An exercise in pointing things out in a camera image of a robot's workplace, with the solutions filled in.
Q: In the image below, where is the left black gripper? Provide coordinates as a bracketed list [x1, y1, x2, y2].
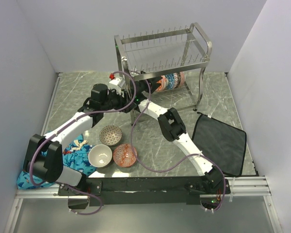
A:
[101, 86, 137, 113]

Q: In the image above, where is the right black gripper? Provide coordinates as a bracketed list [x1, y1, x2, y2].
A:
[137, 71, 162, 94]

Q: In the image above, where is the orange floral pattern bowl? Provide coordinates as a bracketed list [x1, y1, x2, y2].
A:
[155, 75, 168, 92]

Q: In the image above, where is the steel two-tier dish rack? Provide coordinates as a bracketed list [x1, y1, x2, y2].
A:
[114, 22, 213, 111]

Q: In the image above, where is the blue triangle pattern bowl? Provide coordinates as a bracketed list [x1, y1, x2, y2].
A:
[165, 73, 178, 90]

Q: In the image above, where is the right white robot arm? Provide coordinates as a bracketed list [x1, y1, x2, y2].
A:
[131, 78, 226, 195]

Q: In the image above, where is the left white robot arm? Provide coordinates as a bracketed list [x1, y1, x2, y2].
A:
[23, 83, 136, 195]

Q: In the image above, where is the brown floral pattern bowl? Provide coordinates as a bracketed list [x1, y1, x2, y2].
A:
[99, 125, 123, 146]

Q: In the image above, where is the plain white grey bowl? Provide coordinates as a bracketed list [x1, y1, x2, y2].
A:
[88, 144, 113, 168]

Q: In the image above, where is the red geometric pattern bowl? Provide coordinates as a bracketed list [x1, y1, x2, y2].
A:
[113, 144, 136, 167]

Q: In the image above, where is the blue shark print cloth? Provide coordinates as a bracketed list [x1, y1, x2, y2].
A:
[16, 134, 97, 190]

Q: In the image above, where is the black microfibre cloth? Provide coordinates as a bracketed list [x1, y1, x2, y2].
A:
[192, 113, 247, 177]

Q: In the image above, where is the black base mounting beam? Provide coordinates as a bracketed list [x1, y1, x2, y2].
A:
[57, 175, 231, 210]

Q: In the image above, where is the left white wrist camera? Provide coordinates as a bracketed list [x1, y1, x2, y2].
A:
[108, 74, 125, 92]

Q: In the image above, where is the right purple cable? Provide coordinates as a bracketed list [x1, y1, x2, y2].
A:
[130, 70, 227, 212]

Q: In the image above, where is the purple cable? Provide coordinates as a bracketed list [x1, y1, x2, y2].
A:
[130, 70, 227, 212]
[29, 70, 137, 216]

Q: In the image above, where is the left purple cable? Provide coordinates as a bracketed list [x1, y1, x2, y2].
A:
[29, 70, 137, 216]

